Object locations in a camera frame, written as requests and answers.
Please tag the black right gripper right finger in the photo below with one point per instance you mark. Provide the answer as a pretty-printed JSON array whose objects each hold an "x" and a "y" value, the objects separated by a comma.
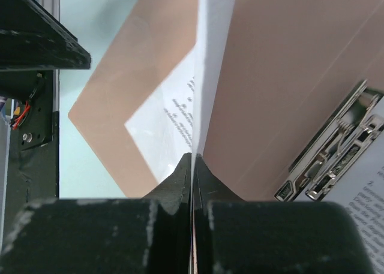
[{"x": 237, "y": 236}]

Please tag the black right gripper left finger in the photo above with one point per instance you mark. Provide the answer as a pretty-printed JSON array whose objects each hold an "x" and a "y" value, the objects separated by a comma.
[{"x": 126, "y": 235}]

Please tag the white paper sheet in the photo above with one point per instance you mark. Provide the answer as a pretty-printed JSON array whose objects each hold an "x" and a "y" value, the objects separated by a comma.
[{"x": 174, "y": 119}]

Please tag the printed text paper sheet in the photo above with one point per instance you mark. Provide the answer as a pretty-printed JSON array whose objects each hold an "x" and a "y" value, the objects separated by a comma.
[{"x": 354, "y": 180}]

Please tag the metal folder clip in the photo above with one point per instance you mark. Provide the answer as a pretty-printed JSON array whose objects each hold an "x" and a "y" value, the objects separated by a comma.
[{"x": 341, "y": 141}]

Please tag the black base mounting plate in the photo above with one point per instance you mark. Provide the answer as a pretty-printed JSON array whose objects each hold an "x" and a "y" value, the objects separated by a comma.
[{"x": 35, "y": 47}]

